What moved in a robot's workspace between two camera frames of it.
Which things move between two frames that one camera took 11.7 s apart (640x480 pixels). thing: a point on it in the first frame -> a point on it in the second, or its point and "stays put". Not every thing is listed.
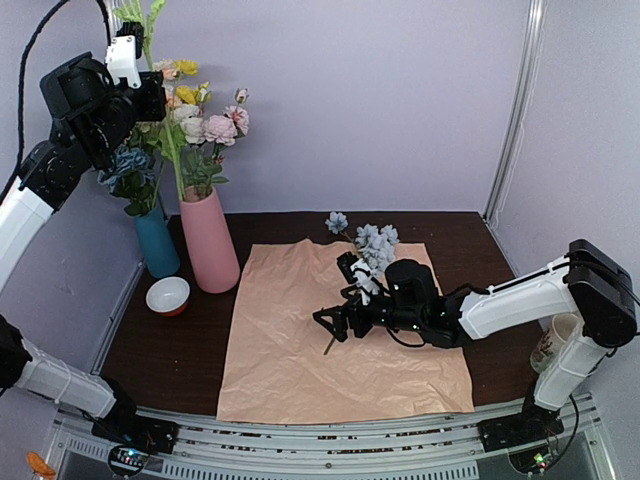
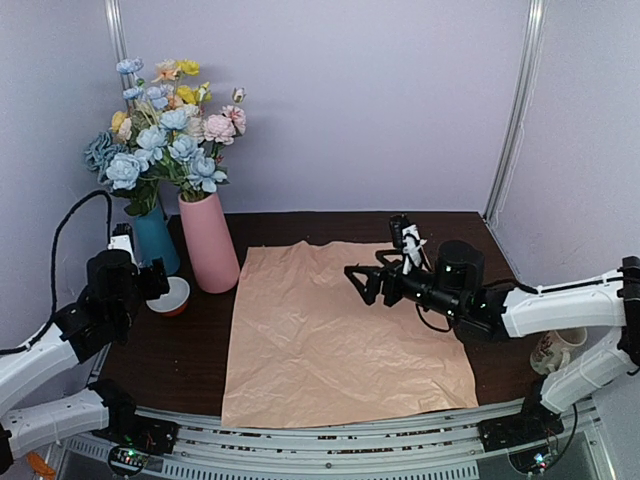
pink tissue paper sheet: [279, 365] stays put
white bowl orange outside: [168, 295] stays put
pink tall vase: [213, 256] stays put
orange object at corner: [39, 466] stays put
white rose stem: [193, 127] stays put
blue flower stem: [375, 245] -> [165, 152]
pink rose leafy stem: [204, 165] stays put
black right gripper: [348, 323] -> [391, 288]
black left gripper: [156, 108] -> [155, 280]
